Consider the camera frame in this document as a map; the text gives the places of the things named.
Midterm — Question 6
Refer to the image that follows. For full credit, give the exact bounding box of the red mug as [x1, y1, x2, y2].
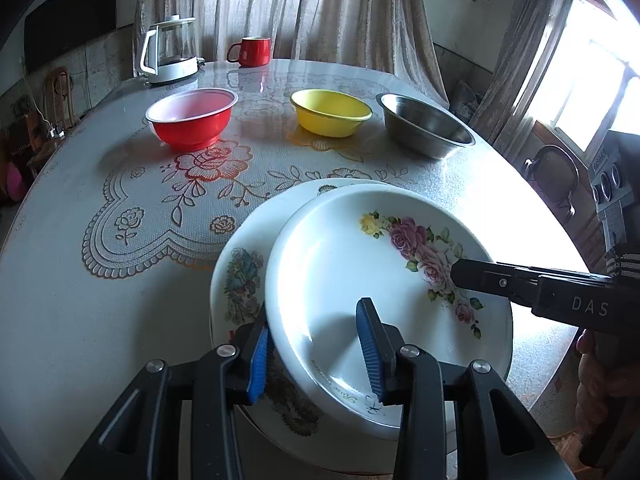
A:
[226, 36, 272, 68]

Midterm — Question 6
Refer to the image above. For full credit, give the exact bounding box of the person's right hand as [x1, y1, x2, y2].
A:
[575, 330, 640, 441]

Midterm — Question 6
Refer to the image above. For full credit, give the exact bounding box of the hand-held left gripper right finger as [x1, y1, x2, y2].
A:
[355, 297, 576, 480]

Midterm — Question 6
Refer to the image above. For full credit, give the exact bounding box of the grey patterned bundle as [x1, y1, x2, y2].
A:
[450, 80, 481, 121]

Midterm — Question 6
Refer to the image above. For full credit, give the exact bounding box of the red plastic bowl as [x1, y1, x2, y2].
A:
[145, 88, 239, 152]

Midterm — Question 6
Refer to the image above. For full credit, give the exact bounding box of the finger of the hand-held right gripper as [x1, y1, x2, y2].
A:
[450, 259, 617, 307]

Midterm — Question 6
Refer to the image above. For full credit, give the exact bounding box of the beige sheer curtain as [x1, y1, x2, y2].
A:
[132, 0, 446, 106]

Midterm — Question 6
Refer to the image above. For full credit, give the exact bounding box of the glass electric kettle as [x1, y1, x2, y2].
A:
[139, 14, 206, 86]

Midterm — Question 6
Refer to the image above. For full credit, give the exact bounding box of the floral lace tablecloth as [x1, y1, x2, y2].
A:
[0, 59, 588, 480]

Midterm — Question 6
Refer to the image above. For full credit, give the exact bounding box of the wooden chair with curved back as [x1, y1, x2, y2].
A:
[42, 67, 76, 131]

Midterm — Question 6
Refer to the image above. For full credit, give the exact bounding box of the dark round-back chair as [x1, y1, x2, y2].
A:
[525, 145, 581, 221]

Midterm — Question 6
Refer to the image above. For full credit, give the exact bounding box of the pink bag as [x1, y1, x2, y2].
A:
[5, 162, 28, 201]

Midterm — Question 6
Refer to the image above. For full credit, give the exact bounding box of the white plate with pink roses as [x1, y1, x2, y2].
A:
[264, 183, 514, 429]

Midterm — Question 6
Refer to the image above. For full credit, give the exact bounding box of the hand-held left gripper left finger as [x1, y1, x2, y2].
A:
[65, 302, 274, 480]

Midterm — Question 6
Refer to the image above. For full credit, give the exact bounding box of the wall-mounted black television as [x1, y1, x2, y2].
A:
[25, 0, 118, 73]

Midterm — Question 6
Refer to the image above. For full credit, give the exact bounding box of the scalloped plate with red characters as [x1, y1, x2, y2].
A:
[209, 178, 401, 461]

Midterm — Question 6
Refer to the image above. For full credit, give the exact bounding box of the yellow bowl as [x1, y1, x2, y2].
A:
[290, 89, 373, 138]

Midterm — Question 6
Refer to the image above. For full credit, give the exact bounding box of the beige side curtain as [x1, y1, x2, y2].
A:
[470, 0, 586, 146]

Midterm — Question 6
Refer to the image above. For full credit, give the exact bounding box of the window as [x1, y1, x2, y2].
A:
[525, 0, 640, 156]

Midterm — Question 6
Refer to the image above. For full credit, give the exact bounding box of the stainless steel bowl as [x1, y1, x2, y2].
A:
[376, 92, 476, 161]

